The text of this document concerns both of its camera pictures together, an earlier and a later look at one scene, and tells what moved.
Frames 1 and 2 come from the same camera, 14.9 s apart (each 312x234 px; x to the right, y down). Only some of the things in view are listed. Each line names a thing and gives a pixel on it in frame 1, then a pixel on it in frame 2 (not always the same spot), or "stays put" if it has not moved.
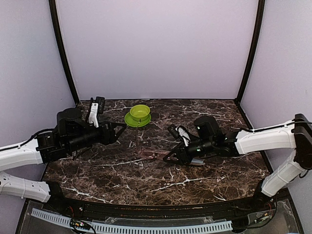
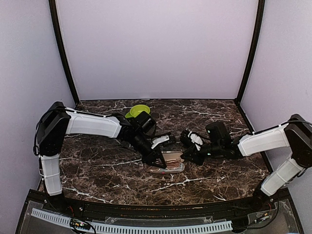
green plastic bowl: (140, 112) stays put
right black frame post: (260, 21) stays put
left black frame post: (61, 49) stays put
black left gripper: (111, 138) -> (153, 156)
